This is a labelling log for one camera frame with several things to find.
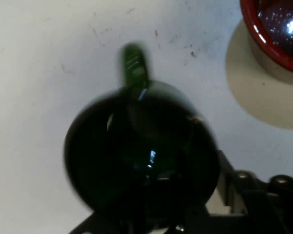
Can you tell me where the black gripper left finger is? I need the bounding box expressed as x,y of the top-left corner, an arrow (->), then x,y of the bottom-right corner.
69,211 -> 191,234

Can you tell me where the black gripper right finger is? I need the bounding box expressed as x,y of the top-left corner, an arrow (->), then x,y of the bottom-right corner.
217,150 -> 293,234

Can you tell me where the green enamel mug white print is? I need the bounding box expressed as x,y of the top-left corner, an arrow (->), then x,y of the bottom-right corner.
63,42 -> 220,227

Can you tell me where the red enamel mug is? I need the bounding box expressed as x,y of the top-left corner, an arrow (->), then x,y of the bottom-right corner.
239,0 -> 293,76

